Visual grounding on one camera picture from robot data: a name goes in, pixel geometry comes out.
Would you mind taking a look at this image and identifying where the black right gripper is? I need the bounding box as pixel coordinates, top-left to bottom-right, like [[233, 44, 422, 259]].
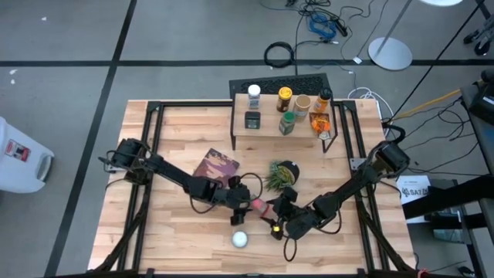
[[260, 187, 310, 241]]

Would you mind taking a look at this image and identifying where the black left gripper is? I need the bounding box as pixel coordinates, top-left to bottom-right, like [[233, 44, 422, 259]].
[[217, 175, 261, 227]]

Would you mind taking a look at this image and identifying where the red rectangular tin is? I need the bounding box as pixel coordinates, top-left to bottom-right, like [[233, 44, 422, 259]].
[[250, 198, 271, 217]]

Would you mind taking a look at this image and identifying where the succulent plant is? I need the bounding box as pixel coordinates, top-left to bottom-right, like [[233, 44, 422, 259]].
[[264, 160, 301, 193]]

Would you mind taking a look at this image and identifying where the book with purple landscape cover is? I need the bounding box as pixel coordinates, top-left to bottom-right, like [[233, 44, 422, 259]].
[[191, 147, 240, 190]]

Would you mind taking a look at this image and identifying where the wooden shelf with black frame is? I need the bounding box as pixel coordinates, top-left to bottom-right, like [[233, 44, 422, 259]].
[[230, 93, 339, 154]]

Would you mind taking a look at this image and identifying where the dark green rectangular tin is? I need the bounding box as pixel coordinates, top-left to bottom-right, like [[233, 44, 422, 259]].
[[244, 110, 262, 130]]

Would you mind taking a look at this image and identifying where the green-lid oregano jar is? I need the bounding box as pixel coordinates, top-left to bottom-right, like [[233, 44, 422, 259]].
[[278, 110, 297, 136]]

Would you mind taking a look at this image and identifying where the orange spice packet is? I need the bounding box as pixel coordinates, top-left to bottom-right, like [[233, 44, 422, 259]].
[[309, 112, 332, 141]]

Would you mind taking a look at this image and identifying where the silver-lid bagel seasoning jar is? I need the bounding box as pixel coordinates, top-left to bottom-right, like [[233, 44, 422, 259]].
[[246, 83, 262, 110]]

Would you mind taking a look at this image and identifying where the beige-lid round spice jar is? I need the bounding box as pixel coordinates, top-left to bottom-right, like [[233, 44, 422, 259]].
[[292, 93, 312, 124]]

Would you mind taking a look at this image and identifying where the yellow-lid spice jar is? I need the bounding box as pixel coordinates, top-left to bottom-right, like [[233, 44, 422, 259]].
[[276, 86, 293, 114]]

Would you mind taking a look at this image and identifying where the orange spice bottle black cap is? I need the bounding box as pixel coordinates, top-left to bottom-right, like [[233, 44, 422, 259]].
[[313, 87, 333, 114]]

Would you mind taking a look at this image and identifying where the blue patterned candle tin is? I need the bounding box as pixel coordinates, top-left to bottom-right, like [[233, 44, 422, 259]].
[[230, 230, 249, 249]]

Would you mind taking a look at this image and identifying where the black perforated floor panel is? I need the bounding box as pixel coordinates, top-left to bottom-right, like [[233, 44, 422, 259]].
[[228, 73, 333, 100]]

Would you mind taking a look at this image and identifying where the white printed sign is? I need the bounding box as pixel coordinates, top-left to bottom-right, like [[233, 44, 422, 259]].
[[394, 175, 431, 225]]

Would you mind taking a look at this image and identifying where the black crossbar stand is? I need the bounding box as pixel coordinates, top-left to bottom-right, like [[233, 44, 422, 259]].
[[401, 173, 494, 232]]

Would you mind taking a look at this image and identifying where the silver round-base stand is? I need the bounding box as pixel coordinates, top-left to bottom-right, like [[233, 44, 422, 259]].
[[367, 0, 413, 72]]

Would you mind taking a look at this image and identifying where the dark side desk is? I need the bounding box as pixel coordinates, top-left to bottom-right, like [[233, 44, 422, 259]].
[[461, 69, 494, 278]]

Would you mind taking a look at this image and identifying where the white plastic bin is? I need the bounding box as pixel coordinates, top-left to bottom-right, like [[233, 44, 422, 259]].
[[0, 115, 55, 194]]

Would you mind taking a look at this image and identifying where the white round lamp head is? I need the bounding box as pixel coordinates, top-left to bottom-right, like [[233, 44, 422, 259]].
[[418, 0, 464, 7]]

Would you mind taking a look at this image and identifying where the black wheeled chair base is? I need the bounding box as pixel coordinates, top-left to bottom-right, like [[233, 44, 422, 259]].
[[462, 19, 494, 57]]

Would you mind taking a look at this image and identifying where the black metal table frame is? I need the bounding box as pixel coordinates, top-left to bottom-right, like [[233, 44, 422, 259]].
[[90, 99, 416, 278]]

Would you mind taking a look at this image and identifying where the black coiled cable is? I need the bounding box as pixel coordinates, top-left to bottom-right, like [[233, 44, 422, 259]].
[[263, 41, 296, 70]]

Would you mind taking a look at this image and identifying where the white cable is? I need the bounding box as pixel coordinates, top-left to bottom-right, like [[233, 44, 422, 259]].
[[347, 86, 394, 119]]

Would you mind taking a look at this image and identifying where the yellow cable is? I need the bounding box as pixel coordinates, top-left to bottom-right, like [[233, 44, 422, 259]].
[[393, 89, 462, 120]]

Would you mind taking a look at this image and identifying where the blue coiled cable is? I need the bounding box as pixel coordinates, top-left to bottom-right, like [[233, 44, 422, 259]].
[[308, 13, 337, 40]]

